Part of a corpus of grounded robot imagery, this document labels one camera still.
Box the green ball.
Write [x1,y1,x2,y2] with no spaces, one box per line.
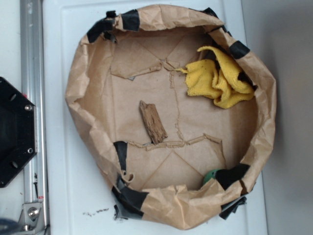
[202,169,221,186]

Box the brown wood piece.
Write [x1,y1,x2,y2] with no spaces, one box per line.
[139,100,168,145]

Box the brown paper bag bin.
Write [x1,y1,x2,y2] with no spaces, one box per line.
[65,4,276,230]

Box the yellow cloth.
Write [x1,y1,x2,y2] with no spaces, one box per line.
[176,46,254,109]

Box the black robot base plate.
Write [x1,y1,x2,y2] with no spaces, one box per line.
[0,77,37,188]

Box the aluminium rail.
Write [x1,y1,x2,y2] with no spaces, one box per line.
[20,0,50,235]

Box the metal corner bracket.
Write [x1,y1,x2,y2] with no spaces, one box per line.
[16,202,46,235]

